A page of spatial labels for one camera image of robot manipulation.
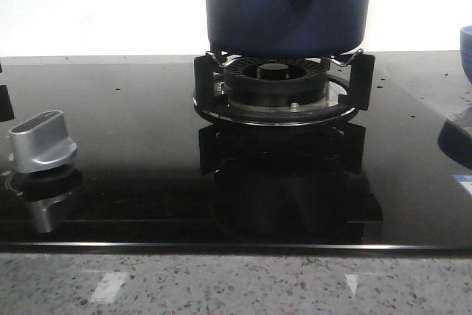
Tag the blue white hob sticker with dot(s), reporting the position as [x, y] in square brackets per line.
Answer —
[465, 181]

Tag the dark blue saucepan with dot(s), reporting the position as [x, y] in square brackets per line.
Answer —
[286, 28]

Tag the black gas burner head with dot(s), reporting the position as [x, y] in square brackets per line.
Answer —
[275, 83]

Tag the black left pan support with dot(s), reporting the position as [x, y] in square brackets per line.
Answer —
[6, 109]

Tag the black glass gas hob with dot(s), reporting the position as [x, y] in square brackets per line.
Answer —
[150, 176]

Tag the light blue bowl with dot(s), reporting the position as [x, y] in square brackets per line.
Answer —
[465, 39]

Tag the silver stove control knob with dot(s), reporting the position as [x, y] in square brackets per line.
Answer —
[41, 143]

